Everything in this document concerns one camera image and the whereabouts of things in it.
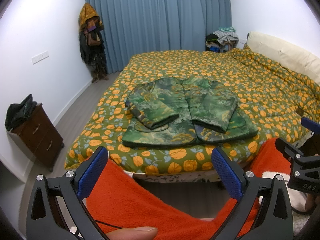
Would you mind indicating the blue curtain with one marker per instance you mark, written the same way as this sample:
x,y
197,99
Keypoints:
x,y
139,26

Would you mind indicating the white wall switch plate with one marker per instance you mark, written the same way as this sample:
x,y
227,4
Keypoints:
x,y
40,57

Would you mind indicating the cream headboard pillow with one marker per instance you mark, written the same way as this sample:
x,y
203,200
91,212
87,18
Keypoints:
x,y
285,53

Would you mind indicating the person left hand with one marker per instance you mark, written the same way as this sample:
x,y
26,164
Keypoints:
x,y
139,233

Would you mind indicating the dark wooden nightstand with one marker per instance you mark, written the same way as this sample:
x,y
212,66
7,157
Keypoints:
x,y
38,139

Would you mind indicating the pumpkin pattern green quilt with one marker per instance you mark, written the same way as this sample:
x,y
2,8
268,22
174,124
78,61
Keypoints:
x,y
273,97

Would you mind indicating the hanging coats on rack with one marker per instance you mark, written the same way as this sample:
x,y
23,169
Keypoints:
x,y
92,49

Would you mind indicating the green landscape print jacket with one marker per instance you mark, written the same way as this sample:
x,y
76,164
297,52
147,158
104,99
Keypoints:
x,y
171,112

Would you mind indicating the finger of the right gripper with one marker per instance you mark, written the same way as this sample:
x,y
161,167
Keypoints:
x,y
311,125
288,151

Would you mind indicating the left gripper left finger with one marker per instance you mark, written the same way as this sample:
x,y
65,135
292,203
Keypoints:
x,y
44,217

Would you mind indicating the pile of clothes on chair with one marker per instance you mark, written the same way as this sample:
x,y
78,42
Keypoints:
x,y
222,40

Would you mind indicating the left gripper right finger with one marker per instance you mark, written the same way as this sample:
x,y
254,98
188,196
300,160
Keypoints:
x,y
274,218

